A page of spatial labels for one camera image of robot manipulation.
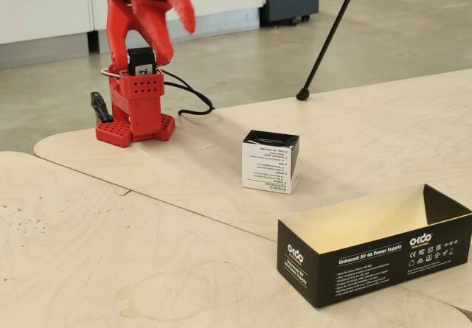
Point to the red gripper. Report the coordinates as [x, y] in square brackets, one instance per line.
[183, 8]

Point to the small black white cardboard box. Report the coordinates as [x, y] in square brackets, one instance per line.
[267, 166]

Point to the long black yellow cardboard box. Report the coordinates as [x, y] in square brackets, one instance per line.
[354, 269]

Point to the black table clamp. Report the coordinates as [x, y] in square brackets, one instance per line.
[100, 108]

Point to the black tripod leg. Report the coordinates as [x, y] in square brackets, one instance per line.
[324, 49]

